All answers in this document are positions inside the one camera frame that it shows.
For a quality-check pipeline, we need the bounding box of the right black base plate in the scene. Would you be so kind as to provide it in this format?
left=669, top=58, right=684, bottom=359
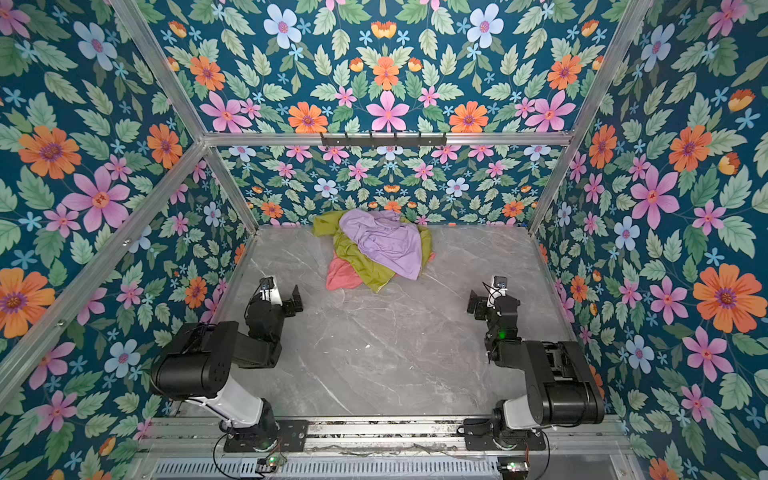
left=456, top=417, right=547, bottom=452

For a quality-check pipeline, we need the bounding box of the right small circuit board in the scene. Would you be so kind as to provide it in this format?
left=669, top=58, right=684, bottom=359
left=497, top=457, right=530, bottom=480

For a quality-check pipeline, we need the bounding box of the pink cloth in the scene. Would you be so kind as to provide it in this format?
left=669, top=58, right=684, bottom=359
left=326, top=254, right=363, bottom=291

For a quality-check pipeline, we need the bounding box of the aluminium frame right post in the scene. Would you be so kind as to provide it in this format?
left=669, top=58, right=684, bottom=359
left=529, top=0, right=653, bottom=238

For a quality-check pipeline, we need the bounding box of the aluminium frame left post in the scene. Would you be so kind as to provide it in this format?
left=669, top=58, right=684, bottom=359
left=111, top=1, right=258, bottom=236

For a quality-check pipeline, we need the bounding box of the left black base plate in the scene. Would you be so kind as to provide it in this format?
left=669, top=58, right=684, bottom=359
left=223, top=420, right=310, bottom=453

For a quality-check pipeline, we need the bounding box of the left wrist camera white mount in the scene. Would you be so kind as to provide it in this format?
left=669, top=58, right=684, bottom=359
left=255, top=276, right=283, bottom=306

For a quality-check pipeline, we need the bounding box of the aluminium frame left beam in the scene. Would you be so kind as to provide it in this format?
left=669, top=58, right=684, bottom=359
left=1, top=140, right=207, bottom=410

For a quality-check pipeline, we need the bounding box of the aluminium frame post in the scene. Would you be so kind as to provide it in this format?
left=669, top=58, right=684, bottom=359
left=111, top=1, right=258, bottom=236
left=529, top=0, right=653, bottom=238

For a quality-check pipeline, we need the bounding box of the left small circuit board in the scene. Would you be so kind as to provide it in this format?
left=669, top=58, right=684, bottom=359
left=257, top=453, right=287, bottom=473

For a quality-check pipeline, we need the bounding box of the purple cloth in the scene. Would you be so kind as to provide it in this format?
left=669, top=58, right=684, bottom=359
left=339, top=210, right=423, bottom=280

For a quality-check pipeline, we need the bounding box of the small circuit board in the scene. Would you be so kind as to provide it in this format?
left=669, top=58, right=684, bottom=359
left=497, top=457, right=530, bottom=480
left=257, top=453, right=287, bottom=473

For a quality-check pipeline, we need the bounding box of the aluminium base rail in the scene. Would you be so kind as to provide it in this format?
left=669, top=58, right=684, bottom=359
left=138, top=415, right=631, bottom=458

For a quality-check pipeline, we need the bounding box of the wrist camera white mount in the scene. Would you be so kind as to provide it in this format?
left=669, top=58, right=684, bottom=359
left=255, top=276, right=283, bottom=306
left=489, top=275, right=508, bottom=298

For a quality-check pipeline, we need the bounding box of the black hook rack bar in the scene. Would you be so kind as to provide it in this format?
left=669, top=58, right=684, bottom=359
left=320, top=132, right=448, bottom=148

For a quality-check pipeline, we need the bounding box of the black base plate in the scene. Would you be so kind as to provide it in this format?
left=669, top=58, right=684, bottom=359
left=456, top=417, right=547, bottom=452
left=223, top=420, right=310, bottom=453

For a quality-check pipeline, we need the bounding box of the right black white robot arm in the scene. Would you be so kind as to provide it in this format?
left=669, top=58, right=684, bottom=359
left=457, top=290, right=605, bottom=450

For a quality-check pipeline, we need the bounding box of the green cloth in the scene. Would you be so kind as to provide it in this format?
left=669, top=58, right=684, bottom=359
left=313, top=211, right=434, bottom=293

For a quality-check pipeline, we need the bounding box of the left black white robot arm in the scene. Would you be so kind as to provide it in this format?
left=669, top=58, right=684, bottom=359
left=150, top=277, right=303, bottom=444

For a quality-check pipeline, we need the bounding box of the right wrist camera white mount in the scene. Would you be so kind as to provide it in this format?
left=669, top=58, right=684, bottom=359
left=489, top=275, right=508, bottom=298

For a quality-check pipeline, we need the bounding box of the aluminium frame back crossbar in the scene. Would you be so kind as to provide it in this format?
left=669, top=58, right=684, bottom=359
left=204, top=132, right=570, bottom=147

